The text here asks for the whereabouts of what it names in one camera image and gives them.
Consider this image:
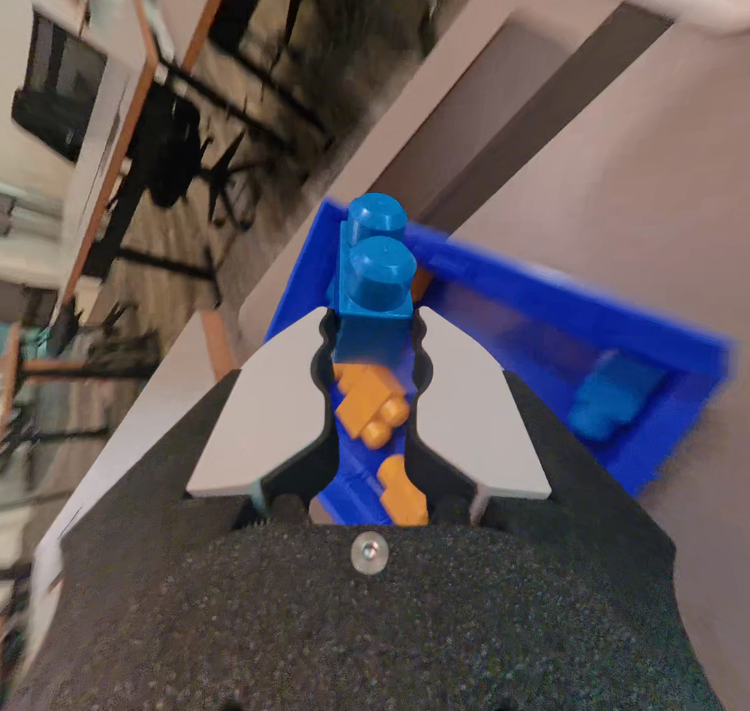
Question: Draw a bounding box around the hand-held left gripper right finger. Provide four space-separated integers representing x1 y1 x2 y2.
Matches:
405 307 552 500

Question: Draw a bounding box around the blue plastic bin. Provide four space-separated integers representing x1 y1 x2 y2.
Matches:
264 195 733 527

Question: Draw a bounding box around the pile of mega blocks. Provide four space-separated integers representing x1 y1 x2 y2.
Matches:
334 268 669 527

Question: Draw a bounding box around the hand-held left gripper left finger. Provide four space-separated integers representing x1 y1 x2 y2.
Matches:
186 307 341 498

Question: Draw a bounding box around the dark monitor screen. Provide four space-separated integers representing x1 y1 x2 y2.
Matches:
12 11 109 164

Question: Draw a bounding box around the blue two-stud mega block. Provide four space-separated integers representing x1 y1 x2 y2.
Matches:
325 192 418 366

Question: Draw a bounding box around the black office chair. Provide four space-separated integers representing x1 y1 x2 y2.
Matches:
126 87 259 231

